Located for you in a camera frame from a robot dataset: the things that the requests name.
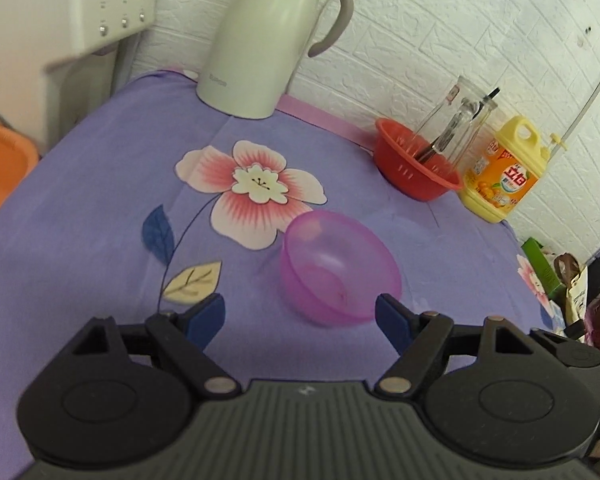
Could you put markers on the orange plastic basin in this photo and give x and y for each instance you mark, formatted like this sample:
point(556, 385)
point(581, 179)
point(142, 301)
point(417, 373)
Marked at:
point(0, 170)

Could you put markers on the purple floral tablecloth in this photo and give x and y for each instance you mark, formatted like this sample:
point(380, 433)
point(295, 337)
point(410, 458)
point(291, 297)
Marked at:
point(105, 185)

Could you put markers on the purple plastic bowl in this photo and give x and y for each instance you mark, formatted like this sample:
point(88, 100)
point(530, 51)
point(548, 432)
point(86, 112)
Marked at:
point(330, 270)

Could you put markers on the clear glass jar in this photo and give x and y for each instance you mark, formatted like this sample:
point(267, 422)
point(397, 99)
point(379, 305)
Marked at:
point(472, 110)

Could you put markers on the pink cloth strip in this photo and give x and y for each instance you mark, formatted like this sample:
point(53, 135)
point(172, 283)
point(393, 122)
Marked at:
point(330, 120)

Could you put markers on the yellow detergent bottle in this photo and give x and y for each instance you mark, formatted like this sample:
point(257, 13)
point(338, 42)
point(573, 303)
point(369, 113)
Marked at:
point(505, 185)

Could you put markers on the red plastic strainer basket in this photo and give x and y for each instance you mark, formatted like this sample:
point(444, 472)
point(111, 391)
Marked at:
point(405, 170)

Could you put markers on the black stick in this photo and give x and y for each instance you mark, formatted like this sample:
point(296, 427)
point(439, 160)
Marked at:
point(447, 135)

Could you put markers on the white water dispenser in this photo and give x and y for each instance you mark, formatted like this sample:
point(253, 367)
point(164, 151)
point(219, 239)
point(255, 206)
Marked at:
point(40, 10)

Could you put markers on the white wall pipe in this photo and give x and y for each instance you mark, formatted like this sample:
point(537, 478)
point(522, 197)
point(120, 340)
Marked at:
point(595, 95)

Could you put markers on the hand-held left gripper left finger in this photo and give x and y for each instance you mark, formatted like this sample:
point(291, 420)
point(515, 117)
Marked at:
point(205, 322)

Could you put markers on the white thermos jug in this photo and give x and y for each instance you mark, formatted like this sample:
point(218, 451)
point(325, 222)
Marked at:
point(260, 50)

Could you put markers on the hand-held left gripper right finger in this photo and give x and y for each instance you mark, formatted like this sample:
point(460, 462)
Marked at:
point(394, 321)

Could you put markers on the green box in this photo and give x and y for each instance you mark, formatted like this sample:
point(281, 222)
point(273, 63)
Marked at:
point(537, 260)

